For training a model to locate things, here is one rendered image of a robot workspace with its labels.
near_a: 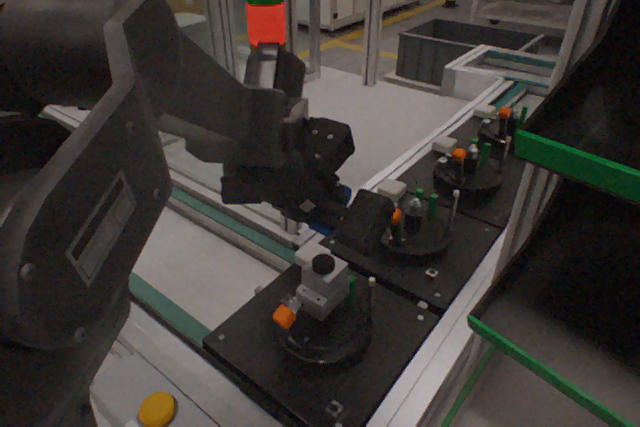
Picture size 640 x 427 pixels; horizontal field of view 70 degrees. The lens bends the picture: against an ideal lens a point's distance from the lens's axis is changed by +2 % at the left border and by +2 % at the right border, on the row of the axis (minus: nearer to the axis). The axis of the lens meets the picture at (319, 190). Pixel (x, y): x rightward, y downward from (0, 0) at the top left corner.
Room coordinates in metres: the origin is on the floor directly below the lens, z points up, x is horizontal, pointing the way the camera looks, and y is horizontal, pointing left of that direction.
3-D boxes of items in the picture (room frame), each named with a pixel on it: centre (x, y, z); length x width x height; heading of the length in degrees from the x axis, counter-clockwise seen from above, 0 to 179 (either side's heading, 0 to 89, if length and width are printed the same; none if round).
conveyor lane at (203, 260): (0.63, 0.22, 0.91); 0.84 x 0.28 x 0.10; 52
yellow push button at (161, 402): (0.31, 0.19, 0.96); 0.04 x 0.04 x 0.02
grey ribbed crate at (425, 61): (2.42, -0.78, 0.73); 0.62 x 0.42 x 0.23; 52
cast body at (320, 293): (0.43, -0.01, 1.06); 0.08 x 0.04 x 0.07; 142
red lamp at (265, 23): (0.63, 0.07, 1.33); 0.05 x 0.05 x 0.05
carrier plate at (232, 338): (0.42, 0.00, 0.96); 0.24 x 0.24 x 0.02; 52
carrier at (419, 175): (0.82, -0.31, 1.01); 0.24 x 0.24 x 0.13; 52
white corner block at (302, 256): (0.56, 0.01, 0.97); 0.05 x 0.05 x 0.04; 52
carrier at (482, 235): (0.62, -0.16, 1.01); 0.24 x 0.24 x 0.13; 52
